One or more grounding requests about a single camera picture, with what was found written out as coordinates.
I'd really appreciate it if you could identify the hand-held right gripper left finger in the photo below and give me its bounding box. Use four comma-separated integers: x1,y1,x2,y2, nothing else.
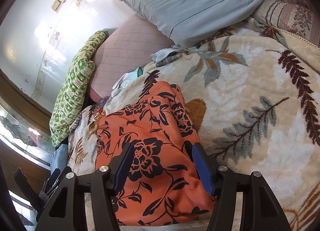
36,142,136,231

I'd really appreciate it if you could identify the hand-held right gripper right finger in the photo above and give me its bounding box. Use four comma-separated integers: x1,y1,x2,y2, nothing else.
185,141,292,231

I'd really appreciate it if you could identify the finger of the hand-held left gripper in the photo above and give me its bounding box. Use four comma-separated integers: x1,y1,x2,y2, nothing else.
13,167,42,209
38,168,62,199

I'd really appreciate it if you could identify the orange floral garment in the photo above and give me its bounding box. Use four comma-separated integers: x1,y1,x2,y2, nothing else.
95,81,215,226

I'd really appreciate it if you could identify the blue denim cloth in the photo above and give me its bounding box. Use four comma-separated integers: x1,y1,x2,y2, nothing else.
51,143,69,177

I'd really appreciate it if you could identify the wooden cabinet with glass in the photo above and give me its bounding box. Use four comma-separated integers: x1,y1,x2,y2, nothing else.
0,71,58,231

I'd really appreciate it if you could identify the colourful printed cloth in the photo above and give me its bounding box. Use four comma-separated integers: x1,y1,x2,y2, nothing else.
94,97,109,117

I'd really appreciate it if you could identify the cream leaf print blanket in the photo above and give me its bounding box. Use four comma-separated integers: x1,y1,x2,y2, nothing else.
66,17,320,231

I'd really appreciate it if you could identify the green patterned cloth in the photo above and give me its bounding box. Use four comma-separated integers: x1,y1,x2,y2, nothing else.
49,30,108,147

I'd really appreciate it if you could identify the pale blue glove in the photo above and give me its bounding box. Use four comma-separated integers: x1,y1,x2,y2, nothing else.
151,46,191,63
111,68,143,99

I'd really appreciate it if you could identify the pink quilted cushion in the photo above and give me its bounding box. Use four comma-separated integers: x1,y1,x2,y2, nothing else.
89,14,175,103

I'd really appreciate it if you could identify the light blue pillow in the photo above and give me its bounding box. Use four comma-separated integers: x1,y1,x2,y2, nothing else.
108,0,265,47

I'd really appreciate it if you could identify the beige striped pillow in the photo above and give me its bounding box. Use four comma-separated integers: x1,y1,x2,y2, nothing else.
246,0,320,46

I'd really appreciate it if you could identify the wall switch plate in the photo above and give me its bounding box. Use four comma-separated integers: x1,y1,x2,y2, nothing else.
51,0,72,12

